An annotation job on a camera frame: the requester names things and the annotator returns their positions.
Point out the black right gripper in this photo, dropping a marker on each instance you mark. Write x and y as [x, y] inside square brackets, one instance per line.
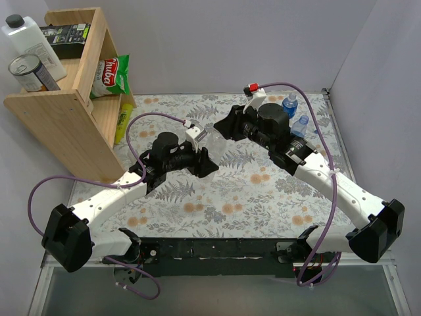
[239, 119]

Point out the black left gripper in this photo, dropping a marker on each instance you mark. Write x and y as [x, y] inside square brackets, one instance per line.
[198, 161]

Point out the clear bottle white cap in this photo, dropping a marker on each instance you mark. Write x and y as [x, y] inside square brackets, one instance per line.
[216, 145]

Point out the Pocari Sweat blue label bottle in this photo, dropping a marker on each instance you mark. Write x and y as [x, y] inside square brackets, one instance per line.
[290, 105]

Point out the blue label crushed bottle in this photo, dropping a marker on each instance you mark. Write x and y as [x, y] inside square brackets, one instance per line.
[299, 127]

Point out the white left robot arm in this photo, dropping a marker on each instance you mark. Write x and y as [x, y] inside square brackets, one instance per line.
[72, 234]

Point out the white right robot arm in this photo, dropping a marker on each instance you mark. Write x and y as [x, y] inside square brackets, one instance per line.
[376, 223]

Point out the white bottle black cap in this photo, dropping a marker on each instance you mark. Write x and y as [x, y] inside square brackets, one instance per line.
[27, 38]

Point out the floral patterned table mat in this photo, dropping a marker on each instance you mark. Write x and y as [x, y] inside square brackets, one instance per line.
[248, 197]

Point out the yellow marker tube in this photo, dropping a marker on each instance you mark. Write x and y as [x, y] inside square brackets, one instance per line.
[122, 122]

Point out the wooden shelf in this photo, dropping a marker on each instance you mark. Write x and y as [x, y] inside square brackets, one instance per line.
[77, 130]

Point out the green white snack bag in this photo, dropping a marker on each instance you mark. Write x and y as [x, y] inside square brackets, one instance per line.
[111, 77]

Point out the black green box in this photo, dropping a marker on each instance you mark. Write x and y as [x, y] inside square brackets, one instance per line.
[67, 41]

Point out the metal tin can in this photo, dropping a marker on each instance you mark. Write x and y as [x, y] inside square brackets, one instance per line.
[29, 71]

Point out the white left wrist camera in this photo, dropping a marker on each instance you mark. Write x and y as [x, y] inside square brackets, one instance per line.
[194, 133]

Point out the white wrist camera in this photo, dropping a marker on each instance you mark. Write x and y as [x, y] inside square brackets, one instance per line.
[255, 96]
[194, 133]

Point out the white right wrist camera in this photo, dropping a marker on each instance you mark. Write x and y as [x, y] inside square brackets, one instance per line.
[255, 96]

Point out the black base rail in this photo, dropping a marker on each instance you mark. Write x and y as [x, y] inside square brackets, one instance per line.
[206, 257]

